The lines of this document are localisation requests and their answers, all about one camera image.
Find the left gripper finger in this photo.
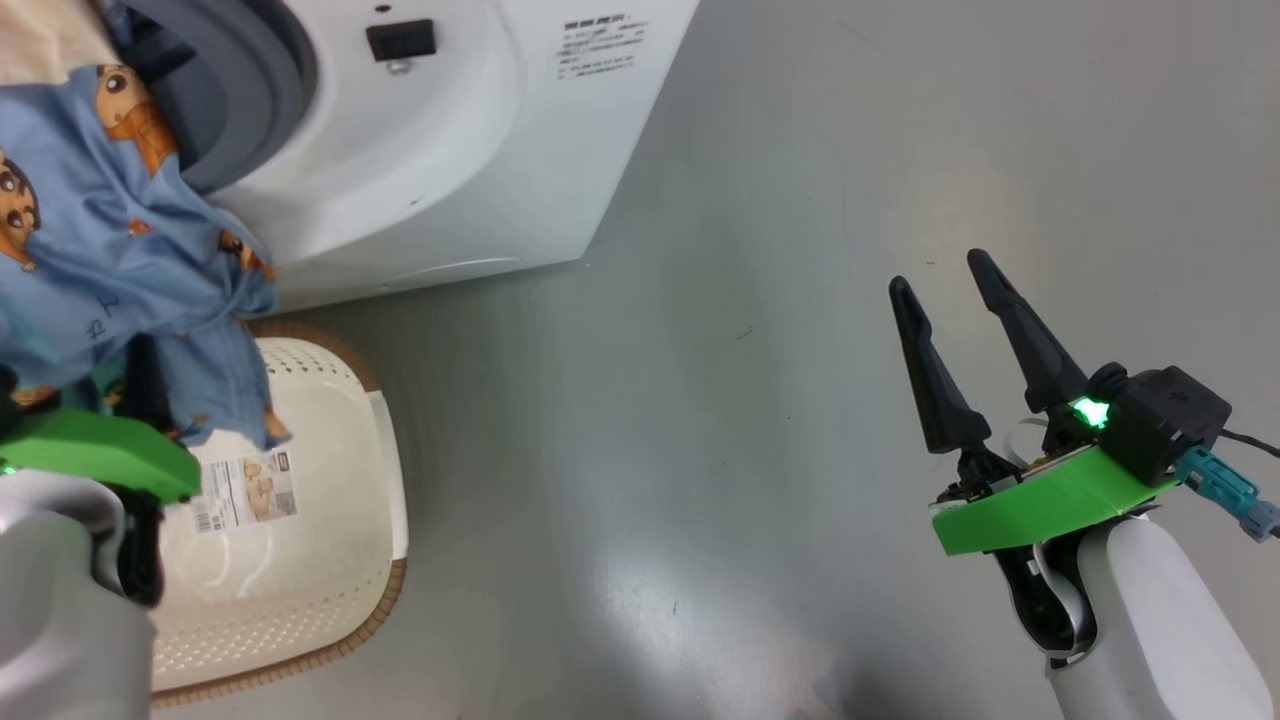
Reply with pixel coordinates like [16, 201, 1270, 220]
[124, 335, 172, 428]

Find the white front-load washing machine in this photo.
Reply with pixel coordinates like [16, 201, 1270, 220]
[120, 0, 701, 314]

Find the teal cable connector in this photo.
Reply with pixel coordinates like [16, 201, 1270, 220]
[1175, 445, 1280, 543]

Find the white perforated laundry basket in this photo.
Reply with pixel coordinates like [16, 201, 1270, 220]
[148, 320, 410, 710]

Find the grey rubber door gasket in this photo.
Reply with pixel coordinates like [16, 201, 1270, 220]
[120, 0, 320, 197]

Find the black door latch socket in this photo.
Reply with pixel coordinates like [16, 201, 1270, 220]
[366, 18, 438, 64]

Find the blue cartoon print garment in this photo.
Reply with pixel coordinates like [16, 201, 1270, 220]
[0, 65, 293, 453]

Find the beige garment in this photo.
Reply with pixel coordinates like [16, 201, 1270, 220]
[0, 0, 122, 87]

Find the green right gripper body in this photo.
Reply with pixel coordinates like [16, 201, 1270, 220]
[931, 445, 1182, 557]

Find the round white filter cover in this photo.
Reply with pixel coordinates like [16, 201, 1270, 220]
[400, 254, 527, 283]

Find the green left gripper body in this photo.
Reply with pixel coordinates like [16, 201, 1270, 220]
[0, 409, 202, 503]

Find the paper label in basket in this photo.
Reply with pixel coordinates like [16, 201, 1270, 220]
[189, 449, 300, 535]

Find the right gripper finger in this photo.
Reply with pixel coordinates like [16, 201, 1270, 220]
[967, 249, 1090, 415]
[889, 276, 992, 456]

